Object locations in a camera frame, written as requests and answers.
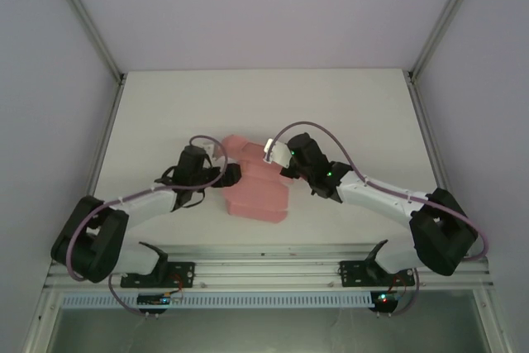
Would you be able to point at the pink cloth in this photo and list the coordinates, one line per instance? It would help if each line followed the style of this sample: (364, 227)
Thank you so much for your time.
(256, 200)

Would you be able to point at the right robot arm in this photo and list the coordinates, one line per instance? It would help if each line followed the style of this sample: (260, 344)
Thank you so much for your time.
(372, 194)

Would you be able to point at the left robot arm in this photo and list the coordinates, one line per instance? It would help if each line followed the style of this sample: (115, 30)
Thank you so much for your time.
(149, 204)

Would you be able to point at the small circuit board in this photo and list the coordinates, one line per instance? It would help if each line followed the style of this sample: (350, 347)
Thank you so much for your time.
(386, 299)
(157, 300)

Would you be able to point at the grey metal lower panel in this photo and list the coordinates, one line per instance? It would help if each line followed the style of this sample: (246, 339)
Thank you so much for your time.
(264, 332)

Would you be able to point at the aluminium side rail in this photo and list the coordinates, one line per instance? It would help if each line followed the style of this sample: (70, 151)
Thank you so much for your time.
(425, 130)
(108, 130)

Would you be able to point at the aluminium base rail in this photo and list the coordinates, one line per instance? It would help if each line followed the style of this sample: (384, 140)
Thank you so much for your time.
(264, 270)

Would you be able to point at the aluminium corner post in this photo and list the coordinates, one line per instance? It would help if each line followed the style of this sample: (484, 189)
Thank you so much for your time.
(448, 10)
(82, 14)

